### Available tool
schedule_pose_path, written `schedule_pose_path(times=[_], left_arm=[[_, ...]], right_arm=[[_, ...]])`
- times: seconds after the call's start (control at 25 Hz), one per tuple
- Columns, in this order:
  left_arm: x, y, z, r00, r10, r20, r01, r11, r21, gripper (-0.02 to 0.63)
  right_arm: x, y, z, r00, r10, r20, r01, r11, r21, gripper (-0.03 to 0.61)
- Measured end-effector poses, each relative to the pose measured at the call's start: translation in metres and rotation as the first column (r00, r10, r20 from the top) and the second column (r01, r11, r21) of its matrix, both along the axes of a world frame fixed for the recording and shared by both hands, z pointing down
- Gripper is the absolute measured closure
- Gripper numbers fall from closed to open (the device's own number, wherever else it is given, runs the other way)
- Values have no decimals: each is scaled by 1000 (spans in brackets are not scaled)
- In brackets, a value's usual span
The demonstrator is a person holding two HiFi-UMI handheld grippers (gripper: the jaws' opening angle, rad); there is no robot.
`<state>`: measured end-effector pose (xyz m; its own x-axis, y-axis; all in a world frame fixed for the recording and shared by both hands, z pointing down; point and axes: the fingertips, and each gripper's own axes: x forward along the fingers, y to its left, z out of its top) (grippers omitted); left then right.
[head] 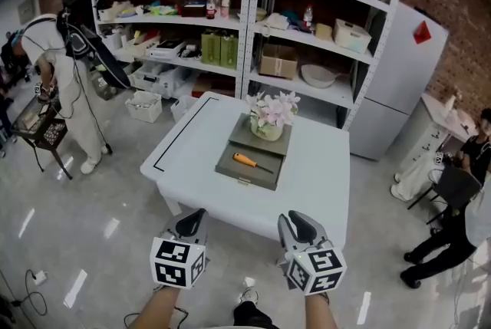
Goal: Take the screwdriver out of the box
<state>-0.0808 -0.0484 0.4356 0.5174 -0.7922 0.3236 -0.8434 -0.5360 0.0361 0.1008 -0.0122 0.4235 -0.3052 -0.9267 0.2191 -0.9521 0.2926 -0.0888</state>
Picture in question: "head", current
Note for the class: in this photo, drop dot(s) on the person's black shorts leg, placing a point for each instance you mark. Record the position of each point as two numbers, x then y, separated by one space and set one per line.
251 316

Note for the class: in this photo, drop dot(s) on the black tray stand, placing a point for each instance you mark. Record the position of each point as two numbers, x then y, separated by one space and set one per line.
42 128

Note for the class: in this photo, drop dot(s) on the white bowl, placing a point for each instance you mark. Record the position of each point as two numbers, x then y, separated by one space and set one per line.
317 76

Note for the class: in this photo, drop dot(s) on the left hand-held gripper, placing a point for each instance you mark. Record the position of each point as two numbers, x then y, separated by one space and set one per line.
177 262

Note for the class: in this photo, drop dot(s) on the person's right forearm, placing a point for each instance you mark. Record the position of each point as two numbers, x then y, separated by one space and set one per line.
320 314

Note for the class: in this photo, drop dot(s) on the person's white shoe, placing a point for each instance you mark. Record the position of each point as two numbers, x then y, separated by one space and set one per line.
249 293

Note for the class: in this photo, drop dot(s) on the white lidded basket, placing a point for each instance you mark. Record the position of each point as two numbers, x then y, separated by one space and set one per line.
351 35

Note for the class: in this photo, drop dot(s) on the white refrigerator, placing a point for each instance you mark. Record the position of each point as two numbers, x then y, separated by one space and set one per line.
399 78

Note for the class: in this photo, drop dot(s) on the white table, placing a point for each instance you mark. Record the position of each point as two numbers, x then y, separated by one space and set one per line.
314 174

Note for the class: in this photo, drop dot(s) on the white power strip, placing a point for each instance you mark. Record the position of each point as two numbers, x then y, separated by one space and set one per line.
40 277

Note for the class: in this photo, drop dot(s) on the green carton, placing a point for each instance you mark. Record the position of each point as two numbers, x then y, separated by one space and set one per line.
210 48
229 52

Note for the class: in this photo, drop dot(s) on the dark red box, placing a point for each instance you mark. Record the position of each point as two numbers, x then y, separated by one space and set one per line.
209 87

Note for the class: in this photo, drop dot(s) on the white drawer cabinet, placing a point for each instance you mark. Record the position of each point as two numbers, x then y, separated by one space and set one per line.
429 128

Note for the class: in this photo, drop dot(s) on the dark soda bottle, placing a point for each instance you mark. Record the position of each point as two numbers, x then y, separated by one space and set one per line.
210 7

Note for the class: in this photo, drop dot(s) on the grey drawer box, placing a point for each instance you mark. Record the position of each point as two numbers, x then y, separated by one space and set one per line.
249 170

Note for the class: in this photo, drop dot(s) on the white telephone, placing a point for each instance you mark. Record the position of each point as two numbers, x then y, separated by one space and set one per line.
275 22

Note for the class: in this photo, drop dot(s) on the person's left forearm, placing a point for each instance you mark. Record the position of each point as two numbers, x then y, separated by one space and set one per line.
155 310

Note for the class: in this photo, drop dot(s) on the white black topped box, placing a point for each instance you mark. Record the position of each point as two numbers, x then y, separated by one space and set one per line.
167 48

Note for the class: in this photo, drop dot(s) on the red triangle magnet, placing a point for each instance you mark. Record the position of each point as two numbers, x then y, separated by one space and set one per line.
422 33

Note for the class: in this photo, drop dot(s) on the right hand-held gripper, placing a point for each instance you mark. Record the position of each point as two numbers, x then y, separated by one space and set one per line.
316 270

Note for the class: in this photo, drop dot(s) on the black chair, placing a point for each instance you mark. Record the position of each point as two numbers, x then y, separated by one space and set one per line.
456 183

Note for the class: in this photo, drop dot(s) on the pink flowers in pot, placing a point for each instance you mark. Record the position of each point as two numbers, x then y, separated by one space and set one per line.
270 114

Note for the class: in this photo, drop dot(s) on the white plastic bin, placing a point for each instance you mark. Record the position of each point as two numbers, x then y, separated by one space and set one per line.
182 109

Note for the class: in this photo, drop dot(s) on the white perforated floor basket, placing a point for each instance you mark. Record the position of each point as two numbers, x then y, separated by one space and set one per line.
144 107

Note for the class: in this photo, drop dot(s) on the clear storage crate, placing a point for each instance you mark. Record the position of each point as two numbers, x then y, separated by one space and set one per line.
161 80

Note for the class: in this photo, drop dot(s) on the beige small box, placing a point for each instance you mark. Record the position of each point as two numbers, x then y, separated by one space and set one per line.
324 31

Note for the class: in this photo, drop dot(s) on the red capped clear bottle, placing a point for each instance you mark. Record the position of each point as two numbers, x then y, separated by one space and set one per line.
308 17

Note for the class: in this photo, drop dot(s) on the cardboard box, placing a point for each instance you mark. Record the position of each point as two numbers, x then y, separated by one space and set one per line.
278 61

